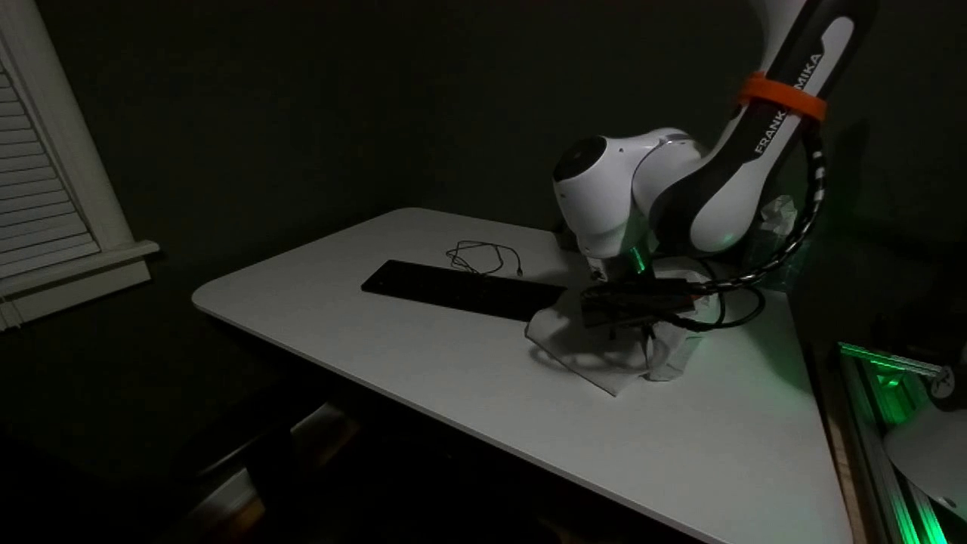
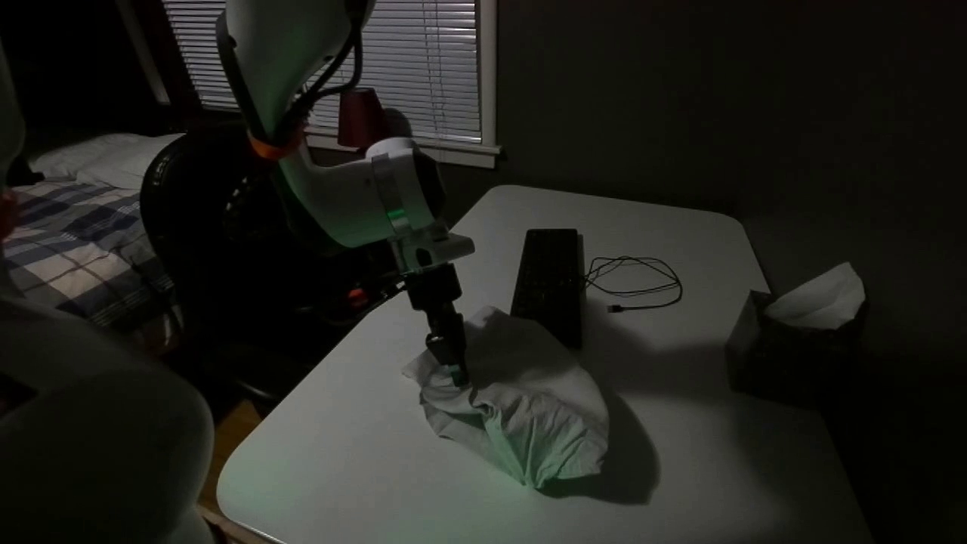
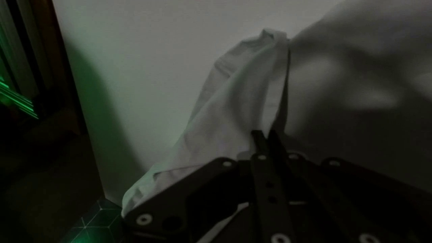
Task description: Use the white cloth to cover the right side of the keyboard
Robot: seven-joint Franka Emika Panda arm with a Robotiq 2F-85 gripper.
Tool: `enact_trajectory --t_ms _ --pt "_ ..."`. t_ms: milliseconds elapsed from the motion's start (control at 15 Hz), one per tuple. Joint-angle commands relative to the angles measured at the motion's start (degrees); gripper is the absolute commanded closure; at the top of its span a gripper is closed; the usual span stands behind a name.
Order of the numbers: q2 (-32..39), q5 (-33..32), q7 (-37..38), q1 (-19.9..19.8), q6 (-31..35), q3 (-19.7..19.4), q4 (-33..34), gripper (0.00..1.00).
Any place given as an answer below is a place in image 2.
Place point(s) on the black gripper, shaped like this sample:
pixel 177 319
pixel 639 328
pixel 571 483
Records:
pixel 434 284

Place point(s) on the white cloth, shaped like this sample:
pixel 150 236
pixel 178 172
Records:
pixel 534 403

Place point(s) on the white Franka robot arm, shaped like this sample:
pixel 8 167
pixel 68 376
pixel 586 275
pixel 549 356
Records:
pixel 343 190

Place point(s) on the black rectangular box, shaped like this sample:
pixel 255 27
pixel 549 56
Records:
pixel 550 274

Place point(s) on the black office chair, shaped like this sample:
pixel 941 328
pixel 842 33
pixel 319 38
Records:
pixel 222 262

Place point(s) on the dark red object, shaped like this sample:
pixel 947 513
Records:
pixel 359 117

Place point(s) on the dark tissue box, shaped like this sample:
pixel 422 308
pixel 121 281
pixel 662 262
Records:
pixel 781 357

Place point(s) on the white tissue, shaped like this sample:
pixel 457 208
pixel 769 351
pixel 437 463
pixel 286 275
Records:
pixel 821 296

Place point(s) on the white pillow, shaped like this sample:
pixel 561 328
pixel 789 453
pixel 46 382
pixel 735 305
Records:
pixel 102 155

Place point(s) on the plaid bed blanket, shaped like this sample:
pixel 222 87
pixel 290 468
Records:
pixel 60 252

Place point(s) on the white window frame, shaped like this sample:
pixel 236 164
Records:
pixel 488 80

